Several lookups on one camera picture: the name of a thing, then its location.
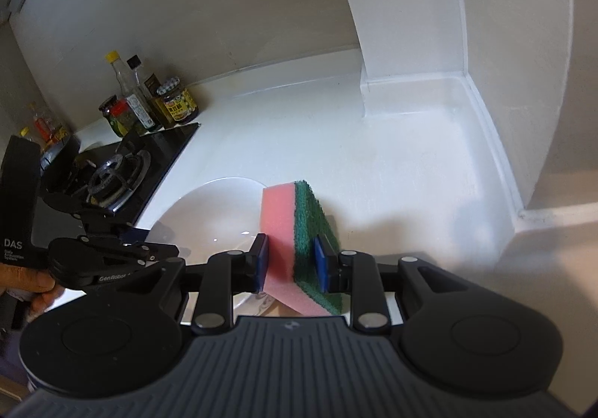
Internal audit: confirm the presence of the black frying pan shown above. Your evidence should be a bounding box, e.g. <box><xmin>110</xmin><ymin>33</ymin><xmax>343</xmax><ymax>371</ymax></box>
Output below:
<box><xmin>39</xmin><ymin>133</ymin><xmax>83</xmax><ymax>182</ymax></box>

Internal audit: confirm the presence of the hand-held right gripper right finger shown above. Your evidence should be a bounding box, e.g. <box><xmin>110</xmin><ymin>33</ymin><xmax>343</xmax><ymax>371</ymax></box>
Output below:
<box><xmin>314</xmin><ymin>235</ymin><xmax>469</xmax><ymax>335</ymax></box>

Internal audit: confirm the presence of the person's left hand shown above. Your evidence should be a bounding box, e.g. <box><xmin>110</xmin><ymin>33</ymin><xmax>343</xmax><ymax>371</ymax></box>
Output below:
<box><xmin>0</xmin><ymin>265</ymin><xmax>65</xmax><ymax>322</ymax></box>

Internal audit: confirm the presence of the pink and green sponge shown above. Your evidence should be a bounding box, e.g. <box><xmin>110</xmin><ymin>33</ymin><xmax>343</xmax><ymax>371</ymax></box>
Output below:
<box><xmin>260</xmin><ymin>179</ymin><xmax>347</xmax><ymax>317</ymax></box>

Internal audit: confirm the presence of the jar with red lid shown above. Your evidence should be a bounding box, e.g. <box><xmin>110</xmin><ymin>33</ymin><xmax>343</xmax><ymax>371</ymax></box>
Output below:
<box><xmin>111</xmin><ymin>99</ymin><xmax>141</xmax><ymax>137</ymax></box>

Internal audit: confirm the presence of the sauce jar with yellow-red label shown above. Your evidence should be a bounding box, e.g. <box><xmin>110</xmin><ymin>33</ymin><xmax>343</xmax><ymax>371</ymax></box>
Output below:
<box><xmin>156</xmin><ymin>77</ymin><xmax>200</xmax><ymax>125</ymax></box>

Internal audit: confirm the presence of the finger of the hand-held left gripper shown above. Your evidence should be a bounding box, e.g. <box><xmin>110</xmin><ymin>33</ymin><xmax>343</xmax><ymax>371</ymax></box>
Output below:
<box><xmin>41</xmin><ymin>191</ymin><xmax>145</xmax><ymax>242</ymax></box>
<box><xmin>77</xmin><ymin>235</ymin><xmax>181</xmax><ymax>267</ymax></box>

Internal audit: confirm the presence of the black glass gas stove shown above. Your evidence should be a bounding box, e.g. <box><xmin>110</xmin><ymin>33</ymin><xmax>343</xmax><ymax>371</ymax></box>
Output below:
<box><xmin>35</xmin><ymin>121</ymin><xmax>201</xmax><ymax>233</ymax></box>

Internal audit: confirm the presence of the white ceramic bowl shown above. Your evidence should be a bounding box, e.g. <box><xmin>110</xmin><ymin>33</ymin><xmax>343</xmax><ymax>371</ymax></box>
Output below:
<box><xmin>148</xmin><ymin>174</ymin><xmax>349</xmax><ymax>322</ymax></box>

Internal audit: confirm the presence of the oil bottle with black cap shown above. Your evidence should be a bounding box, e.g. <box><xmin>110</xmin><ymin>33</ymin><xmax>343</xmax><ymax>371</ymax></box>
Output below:
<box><xmin>126</xmin><ymin>54</ymin><xmax>165</xmax><ymax>130</ymax></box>

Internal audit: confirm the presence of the black burner grate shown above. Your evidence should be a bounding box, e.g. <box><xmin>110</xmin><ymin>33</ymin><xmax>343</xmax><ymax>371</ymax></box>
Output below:
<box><xmin>86</xmin><ymin>151</ymin><xmax>153</xmax><ymax>210</ymax></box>

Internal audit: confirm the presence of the clear bottle with yellow cap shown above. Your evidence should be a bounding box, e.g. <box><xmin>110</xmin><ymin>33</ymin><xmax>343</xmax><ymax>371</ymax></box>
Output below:
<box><xmin>105</xmin><ymin>50</ymin><xmax>158</xmax><ymax>132</ymax></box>

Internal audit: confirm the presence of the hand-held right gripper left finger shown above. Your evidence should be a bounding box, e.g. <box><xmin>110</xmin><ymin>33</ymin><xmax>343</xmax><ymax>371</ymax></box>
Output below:
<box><xmin>119</xmin><ymin>233</ymin><xmax>270</xmax><ymax>335</ymax></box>

